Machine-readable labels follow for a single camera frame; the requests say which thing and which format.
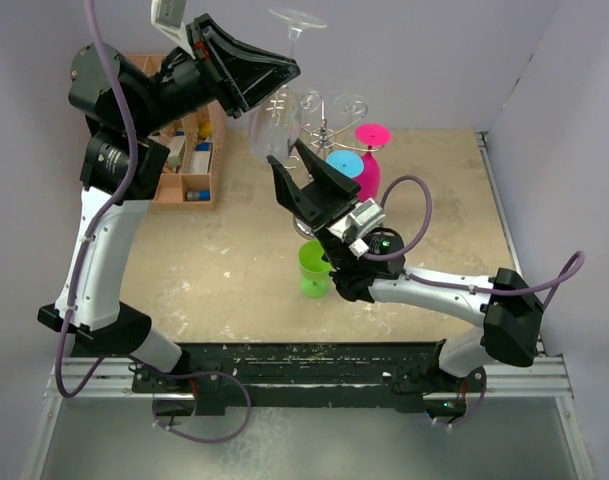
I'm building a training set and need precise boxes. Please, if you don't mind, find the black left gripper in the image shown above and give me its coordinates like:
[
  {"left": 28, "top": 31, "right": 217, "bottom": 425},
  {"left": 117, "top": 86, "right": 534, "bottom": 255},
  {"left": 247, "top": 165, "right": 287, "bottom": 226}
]
[{"left": 127, "top": 12, "right": 297, "bottom": 139}]

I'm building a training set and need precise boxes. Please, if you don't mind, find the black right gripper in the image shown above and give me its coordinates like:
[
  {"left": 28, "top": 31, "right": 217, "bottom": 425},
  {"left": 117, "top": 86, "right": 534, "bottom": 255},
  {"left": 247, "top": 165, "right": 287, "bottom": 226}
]
[{"left": 266, "top": 139, "right": 360, "bottom": 273}]

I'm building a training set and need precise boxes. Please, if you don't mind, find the blue plastic goblet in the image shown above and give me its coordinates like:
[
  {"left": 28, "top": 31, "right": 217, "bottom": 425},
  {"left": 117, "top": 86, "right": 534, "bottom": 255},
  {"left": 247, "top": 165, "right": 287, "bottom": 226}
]
[{"left": 327, "top": 150, "right": 364, "bottom": 179}]

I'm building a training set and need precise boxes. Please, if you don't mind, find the tall clear flute glass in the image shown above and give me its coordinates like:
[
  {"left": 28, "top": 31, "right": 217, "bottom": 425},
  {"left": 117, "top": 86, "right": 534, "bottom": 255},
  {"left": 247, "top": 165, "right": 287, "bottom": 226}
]
[{"left": 248, "top": 7, "right": 328, "bottom": 165}]

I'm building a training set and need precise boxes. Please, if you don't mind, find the green plastic goblet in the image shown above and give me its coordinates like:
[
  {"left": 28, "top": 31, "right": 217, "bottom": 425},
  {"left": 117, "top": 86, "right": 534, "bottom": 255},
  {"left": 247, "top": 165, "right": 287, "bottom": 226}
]
[{"left": 298, "top": 240, "right": 331, "bottom": 298}]

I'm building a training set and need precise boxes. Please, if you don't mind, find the clear wine glass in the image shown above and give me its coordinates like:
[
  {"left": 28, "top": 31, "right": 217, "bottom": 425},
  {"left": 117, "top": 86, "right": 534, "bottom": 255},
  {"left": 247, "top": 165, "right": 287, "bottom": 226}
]
[
  {"left": 334, "top": 94, "right": 368, "bottom": 133},
  {"left": 298, "top": 89, "right": 323, "bottom": 131}
]

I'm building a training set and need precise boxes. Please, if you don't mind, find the pink plastic goblet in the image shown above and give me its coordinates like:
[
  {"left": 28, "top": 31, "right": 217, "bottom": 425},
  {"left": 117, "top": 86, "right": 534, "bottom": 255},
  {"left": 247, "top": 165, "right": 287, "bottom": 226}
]
[{"left": 355, "top": 123, "right": 392, "bottom": 202}]

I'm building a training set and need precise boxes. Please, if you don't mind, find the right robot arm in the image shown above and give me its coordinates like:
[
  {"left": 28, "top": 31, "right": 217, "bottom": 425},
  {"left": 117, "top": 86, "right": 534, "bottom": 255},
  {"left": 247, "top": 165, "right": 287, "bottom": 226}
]
[{"left": 267, "top": 141, "right": 544, "bottom": 391}]

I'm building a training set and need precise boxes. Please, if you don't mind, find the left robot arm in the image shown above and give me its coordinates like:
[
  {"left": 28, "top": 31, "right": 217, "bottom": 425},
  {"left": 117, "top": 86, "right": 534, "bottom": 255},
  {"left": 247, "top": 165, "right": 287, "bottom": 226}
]
[{"left": 37, "top": 15, "right": 300, "bottom": 392}]

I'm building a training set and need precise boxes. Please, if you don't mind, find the chrome wine glass rack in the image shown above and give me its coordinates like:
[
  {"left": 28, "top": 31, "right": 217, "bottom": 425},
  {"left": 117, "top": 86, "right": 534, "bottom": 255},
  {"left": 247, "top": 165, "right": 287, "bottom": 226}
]
[{"left": 268, "top": 89, "right": 385, "bottom": 241}]

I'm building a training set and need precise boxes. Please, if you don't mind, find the yellow small bottle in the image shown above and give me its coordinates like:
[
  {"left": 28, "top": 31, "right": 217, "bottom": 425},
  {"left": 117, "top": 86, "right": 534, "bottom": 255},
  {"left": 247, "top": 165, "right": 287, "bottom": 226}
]
[{"left": 198, "top": 121, "right": 213, "bottom": 139}]

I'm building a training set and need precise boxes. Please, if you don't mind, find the white blue small box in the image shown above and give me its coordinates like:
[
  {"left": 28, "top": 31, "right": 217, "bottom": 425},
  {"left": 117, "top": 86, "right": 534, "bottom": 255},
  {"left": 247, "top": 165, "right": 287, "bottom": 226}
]
[{"left": 189, "top": 142, "right": 213, "bottom": 174}]

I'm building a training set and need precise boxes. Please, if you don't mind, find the white green small box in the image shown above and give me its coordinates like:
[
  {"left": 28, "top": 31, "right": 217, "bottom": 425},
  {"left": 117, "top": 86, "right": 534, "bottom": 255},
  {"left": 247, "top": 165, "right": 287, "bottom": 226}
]
[{"left": 166, "top": 135, "right": 186, "bottom": 169}]

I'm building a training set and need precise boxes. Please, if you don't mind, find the peach plastic file organizer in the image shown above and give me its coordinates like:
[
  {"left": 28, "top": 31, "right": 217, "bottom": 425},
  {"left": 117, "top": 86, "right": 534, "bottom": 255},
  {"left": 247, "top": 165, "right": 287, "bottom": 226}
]
[{"left": 118, "top": 53, "right": 227, "bottom": 211}]

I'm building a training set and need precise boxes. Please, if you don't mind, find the small blue grey cylinder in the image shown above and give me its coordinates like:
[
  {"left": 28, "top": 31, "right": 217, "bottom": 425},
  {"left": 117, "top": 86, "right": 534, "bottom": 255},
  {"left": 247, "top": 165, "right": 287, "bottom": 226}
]
[{"left": 186, "top": 190, "right": 211, "bottom": 202}]

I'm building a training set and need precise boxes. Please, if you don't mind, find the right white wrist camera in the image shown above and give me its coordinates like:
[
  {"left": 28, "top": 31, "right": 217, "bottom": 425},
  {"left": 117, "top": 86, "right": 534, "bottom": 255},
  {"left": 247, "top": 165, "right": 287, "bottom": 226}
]
[{"left": 327, "top": 198, "right": 385, "bottom": 258}]

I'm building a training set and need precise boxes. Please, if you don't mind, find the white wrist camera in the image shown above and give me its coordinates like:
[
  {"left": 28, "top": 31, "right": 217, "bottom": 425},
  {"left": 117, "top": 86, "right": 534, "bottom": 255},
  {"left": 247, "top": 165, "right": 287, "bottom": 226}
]
[
  {"left": 150, "top": 0, "right": 193, "bottom": 57},
  {"left": 327, "top": 198, "right": 385, "bottom": 258}
]

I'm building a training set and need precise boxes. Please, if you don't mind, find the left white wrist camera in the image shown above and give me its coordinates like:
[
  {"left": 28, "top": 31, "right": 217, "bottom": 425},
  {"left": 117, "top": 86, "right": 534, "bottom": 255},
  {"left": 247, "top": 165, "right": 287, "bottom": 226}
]
[{"left": 150, "top": 0, "right": 193, "bottom": 57}]

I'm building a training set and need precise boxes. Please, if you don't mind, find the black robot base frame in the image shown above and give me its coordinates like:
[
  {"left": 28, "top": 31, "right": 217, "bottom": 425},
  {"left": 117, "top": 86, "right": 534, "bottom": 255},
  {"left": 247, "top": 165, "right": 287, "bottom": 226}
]
[{"left": 129, "top": 341, "right": 486, "bottom": 417}]

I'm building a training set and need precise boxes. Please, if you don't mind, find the aluminium rail frame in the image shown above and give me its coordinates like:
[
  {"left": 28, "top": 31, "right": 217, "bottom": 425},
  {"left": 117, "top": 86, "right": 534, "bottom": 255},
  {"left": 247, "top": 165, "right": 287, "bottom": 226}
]
[{"left": 23, "top": 129, "right": 594, "bottom": 479}]

